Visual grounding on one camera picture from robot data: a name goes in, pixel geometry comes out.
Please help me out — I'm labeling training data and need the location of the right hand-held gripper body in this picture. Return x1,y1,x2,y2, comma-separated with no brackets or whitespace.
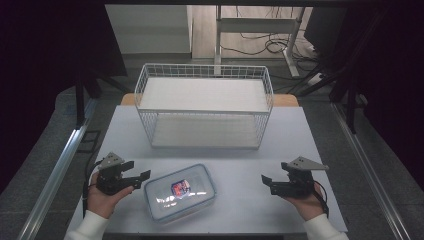
270,156,330,200

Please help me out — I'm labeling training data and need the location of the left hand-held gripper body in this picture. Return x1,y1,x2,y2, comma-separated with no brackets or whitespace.
95,152,136,196

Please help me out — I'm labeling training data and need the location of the clear plastic food container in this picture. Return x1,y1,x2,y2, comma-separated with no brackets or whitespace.
143,163,218,224

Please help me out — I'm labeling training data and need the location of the white wire shelf rack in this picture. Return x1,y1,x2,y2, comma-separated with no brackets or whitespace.
134,63,275,151

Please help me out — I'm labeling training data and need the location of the person's left hand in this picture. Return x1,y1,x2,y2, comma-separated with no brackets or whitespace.
86,172,135,220

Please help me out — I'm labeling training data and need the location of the person's right hand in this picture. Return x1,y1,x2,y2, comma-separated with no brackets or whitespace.
282,182,329,222

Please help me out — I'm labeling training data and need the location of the black stand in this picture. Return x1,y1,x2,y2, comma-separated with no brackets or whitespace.
296,9,388,135
74,59,132,130

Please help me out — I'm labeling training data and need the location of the white power strip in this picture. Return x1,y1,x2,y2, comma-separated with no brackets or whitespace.
306,73,324,87

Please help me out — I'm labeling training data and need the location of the black cable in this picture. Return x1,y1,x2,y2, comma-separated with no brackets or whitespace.
81,159,104,218
312,179,330,218

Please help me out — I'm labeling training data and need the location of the aluminium rail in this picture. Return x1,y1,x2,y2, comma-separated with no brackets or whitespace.
17,98,98,240
330,102,412,240

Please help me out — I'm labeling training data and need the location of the bundle of floor cables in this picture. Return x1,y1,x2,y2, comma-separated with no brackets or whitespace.
220,5,321,72

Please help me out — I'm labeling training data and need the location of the white metal desk frame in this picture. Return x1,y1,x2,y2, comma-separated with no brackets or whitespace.
213,4,306,78

